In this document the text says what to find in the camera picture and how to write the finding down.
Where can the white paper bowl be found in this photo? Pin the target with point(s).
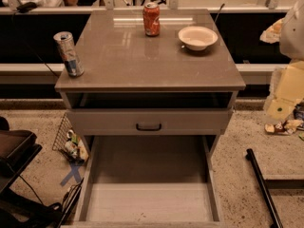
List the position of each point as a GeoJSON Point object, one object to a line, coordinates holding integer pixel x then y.
{"type": "Point", "coordinates": [197, 38]}

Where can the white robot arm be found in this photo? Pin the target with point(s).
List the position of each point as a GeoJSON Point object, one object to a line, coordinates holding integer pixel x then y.
{"type": "Point", "coordinates": [292, 32]}

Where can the orange soda can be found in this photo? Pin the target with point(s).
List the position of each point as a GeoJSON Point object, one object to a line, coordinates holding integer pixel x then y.
{"type": "Point", "coordinates": [151, 15]}

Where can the silver blue redbull can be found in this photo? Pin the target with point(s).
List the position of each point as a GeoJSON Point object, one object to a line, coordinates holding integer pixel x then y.
{"type": "Point", "coordinates": [66, 47]}

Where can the grey cabinet table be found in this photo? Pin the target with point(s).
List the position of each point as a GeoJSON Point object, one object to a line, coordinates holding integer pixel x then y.
{"type": "Point", "coordinates": [125, 69]}

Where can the closed grey drawer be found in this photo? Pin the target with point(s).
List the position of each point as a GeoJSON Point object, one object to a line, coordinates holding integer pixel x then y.
{"type": "Point", "coordinates": [174, 122]}

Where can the open grey bottom drawer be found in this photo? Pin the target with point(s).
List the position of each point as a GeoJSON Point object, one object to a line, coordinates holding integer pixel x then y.
{"type": "Point", "coordinates": [148, 182]}

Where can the blue tape cross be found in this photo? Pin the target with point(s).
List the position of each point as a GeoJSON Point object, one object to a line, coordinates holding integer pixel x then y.
{"type": "Point", "coordinates": [72, 174]}

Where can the crumpled snack wrapper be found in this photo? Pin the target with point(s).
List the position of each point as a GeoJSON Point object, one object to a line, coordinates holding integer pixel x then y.
{"type": "Point", "coordinates": [287, 128]}

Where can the black tray stand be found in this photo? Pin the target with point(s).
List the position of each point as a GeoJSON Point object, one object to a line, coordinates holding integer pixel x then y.
{"type": "Point", "coordinates": [17, 149]}

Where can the black metal bar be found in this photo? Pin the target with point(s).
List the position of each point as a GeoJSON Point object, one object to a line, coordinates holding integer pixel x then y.
{"type": "Point", "coordinates": [250, 156]}

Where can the black drawer handle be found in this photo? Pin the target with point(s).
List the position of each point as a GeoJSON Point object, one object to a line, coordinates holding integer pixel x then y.
{"type": "Point", "coordinates": [143, 127]}

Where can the wire mesh trash basket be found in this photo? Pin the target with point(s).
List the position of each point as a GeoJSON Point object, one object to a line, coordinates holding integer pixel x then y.
{"type": "Point", "coordinates": [68, 143]}

